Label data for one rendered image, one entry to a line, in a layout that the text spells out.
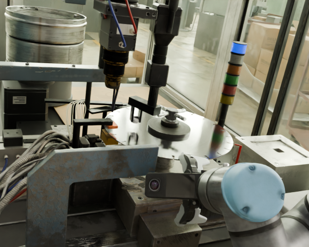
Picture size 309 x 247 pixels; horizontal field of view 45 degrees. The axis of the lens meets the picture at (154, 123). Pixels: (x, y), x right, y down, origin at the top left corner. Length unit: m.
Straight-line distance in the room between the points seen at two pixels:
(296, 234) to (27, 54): 1.15
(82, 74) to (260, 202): 0.67
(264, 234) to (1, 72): 0.73
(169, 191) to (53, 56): 0.90
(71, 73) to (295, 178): 0.67
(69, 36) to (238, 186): 1.09
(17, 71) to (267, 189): 0.71
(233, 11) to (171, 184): 0.95
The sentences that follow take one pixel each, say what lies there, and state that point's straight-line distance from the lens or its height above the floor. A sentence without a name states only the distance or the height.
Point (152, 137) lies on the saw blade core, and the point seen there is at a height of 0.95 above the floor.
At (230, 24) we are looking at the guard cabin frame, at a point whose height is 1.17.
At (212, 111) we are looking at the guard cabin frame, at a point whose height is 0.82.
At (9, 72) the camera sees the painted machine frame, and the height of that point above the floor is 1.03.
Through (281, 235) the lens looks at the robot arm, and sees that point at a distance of 0.54.
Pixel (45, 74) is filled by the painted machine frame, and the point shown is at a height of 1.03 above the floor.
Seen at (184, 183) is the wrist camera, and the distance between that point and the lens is 0.67.
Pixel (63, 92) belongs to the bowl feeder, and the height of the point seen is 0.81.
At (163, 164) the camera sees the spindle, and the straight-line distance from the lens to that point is 0.97.
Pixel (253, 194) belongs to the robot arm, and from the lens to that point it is 0.50.
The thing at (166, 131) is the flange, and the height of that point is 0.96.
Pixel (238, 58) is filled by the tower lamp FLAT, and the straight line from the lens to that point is 1.15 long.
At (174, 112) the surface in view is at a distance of 0.93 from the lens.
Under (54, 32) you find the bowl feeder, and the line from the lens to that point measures 1.43.
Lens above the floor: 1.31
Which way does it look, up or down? 22 degrees down
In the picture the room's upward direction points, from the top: 9 degrees clockwise
